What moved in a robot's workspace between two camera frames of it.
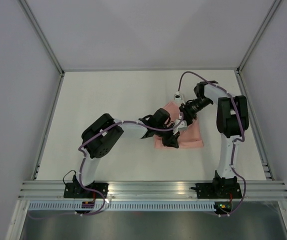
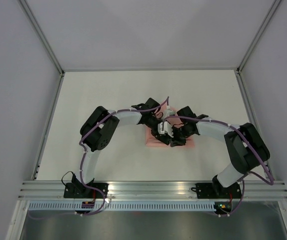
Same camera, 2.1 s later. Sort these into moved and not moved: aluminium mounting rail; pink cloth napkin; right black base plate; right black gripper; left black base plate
Moved: right black gripper; pink cloth napkin
Not moved: right black base plate; left black base plate; aluminium mounting rail
